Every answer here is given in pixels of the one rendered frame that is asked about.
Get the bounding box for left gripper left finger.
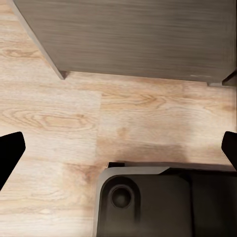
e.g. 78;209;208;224
0;131;26;190

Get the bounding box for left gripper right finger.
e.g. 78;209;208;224
221;131;237;171

